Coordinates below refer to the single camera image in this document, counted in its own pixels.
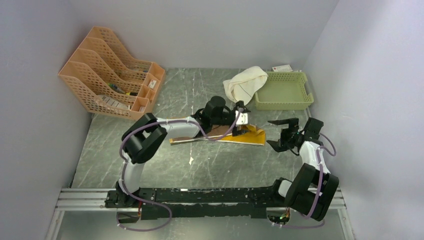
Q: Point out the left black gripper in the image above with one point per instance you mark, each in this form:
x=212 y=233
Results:
x=235 y=133

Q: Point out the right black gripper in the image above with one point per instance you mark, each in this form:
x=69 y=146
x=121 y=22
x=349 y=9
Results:
x=281 y=145

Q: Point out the yellow brown bear towel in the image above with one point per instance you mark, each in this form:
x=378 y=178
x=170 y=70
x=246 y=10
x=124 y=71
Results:
x=253 y=136

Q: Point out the orange plastic file organizer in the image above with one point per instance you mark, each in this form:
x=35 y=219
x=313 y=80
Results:
x=108 y=80

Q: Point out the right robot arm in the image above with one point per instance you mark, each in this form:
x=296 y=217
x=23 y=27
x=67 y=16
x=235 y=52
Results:
x=312 y=190

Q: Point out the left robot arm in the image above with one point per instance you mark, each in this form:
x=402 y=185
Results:
x=142 y=140

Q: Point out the green plastic basket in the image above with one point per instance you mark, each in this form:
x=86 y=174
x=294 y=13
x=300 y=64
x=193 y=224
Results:
x=283 y=91

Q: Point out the cream white towel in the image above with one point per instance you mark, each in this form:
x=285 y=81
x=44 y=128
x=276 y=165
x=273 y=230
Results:
x=244 y=85

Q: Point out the white red card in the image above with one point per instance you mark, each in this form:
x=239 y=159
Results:
x=282 y=68

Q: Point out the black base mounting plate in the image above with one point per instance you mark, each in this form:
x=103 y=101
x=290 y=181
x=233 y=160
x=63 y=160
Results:
x=155 y=203

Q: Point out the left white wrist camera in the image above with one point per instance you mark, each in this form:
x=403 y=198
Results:
x=241 y=118

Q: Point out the aluminium rail frame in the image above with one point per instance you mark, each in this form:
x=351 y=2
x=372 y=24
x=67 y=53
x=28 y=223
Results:
x=90 y=200

